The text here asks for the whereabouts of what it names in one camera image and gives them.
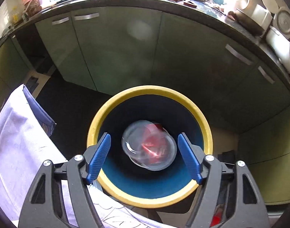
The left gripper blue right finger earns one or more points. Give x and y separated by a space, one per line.
192 164

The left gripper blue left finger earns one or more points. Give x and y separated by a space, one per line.
95 156

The clear plastic lid container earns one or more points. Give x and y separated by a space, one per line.
131 145

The red cola can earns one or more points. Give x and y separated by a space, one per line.
154 143

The yellow rimmed blue trash bin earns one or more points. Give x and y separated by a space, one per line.
126 181

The green kitchen cabinets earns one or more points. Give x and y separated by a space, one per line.
167 64

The purple floral tablecloth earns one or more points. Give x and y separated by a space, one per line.
24 146

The white rice cooker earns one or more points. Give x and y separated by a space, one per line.
280 45

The dish rack with items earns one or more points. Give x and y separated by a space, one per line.
33 0

